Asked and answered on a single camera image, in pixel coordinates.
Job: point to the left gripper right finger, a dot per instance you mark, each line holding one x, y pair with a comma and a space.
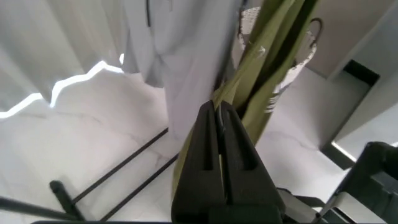
248, 183

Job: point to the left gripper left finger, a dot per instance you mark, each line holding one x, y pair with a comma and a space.
196, 174

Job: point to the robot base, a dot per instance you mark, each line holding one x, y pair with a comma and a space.
373, 180

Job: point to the green garment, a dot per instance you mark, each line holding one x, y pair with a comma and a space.
264, 71

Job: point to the white curtain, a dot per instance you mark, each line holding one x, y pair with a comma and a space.
46, 37

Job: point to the white laundry basket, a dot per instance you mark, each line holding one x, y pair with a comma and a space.
248, 18

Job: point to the pale grey shorts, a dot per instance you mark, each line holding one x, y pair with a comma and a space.
186, 62

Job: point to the black clothes rack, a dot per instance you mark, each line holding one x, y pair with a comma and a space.
65, 199

